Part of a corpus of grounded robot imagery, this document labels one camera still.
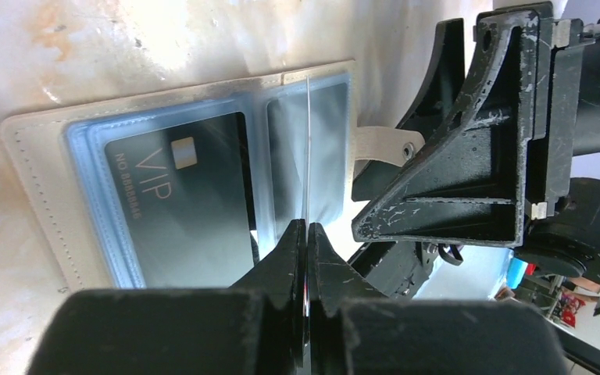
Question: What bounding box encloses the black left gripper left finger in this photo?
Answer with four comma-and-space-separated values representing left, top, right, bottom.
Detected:
28, 220, 306, 374

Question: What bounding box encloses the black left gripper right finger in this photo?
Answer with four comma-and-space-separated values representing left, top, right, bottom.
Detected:
307, 223, 568, 374

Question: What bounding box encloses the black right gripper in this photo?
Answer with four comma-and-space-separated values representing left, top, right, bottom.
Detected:
352, 10, 584, 247

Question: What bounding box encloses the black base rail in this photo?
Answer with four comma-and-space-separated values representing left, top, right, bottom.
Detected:
348, 241, 439, 299

